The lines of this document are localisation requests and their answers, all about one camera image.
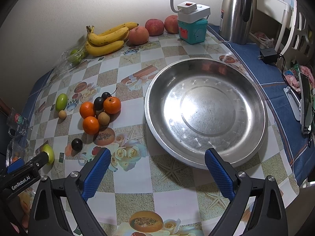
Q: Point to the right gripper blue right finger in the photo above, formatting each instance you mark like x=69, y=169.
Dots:
x=222, y=173

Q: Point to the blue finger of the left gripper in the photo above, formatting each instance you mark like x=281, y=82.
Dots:
x=41, y=158
x=15, y=165

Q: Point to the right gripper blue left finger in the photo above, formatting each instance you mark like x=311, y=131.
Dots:
x=93, y=172

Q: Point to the green mango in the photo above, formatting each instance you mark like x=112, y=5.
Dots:
x=61, y=102
x=49, y=151

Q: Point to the small tan longan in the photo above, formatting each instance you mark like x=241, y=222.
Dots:
x=62, y=114

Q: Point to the orange tangerine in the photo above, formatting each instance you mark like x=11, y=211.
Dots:
x=112, y=105
x=91, y=125
x=87, y=110

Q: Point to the larger tan longan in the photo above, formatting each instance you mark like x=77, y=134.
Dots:
x=103, y=118

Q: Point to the black plum with stem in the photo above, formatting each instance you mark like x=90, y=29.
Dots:
x=106, y=95

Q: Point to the clear plastic package red logo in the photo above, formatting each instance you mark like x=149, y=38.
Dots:
x=17, y=124

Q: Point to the checkered fruit print tablecloth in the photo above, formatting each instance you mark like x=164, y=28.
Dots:
x=142, y=175

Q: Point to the large steel bowl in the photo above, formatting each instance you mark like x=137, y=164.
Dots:
x=196, y=104

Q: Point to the white phone stand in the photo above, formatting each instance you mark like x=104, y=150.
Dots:
x=294, y=102

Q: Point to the clear bag of green fruit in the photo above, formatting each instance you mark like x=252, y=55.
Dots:
x=70, y=58

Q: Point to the blue plaid cloth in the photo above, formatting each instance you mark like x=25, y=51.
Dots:
x=299, y=148

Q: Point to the pink snack bag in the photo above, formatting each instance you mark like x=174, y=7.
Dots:
x=292, y=77

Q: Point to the black smartphone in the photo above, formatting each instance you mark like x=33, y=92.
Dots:
x=306, y=106

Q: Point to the yellow banana bunch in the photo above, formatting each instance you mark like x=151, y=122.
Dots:
x=109, y=41

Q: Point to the black power adapter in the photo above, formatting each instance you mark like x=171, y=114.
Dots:
x=268, y=56

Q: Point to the teal plastic box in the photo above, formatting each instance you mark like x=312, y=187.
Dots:
x=193, y=33

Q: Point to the peach coloured apple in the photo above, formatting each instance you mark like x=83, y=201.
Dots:
x=138, y=36

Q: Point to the white shelf rack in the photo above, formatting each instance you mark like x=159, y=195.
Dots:
x=285, y=26

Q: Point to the red apple middle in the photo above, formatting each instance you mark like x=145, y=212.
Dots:
x=155, y=27

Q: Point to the red apple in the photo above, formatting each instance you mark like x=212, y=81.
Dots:
x=171, y=24
x=155, y=27

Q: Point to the red apple far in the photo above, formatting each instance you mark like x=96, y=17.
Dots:
x=171, y=24

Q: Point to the steel thermos jug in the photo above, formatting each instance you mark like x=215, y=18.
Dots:
x=235, y=21

